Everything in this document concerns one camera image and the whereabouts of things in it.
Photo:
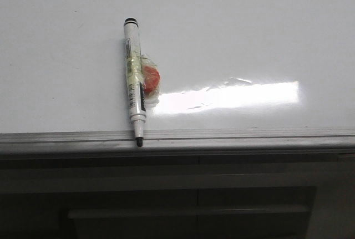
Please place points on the white black whiteboard marker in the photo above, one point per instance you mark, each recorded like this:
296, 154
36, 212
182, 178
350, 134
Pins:
135, 79

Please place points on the red round magnet taped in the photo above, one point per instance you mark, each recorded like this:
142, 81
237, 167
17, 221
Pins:
151, 81

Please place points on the grey cabinet drawer front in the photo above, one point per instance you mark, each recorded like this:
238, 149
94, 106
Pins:
35, 200

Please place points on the white whiteboard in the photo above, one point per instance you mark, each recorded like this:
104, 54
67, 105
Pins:
224, 64

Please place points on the grey aluminium whiteboard frame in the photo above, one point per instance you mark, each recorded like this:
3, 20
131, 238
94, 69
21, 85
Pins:
180, 142

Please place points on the grey drawer handle bar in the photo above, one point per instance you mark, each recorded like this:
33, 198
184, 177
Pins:
188, 211

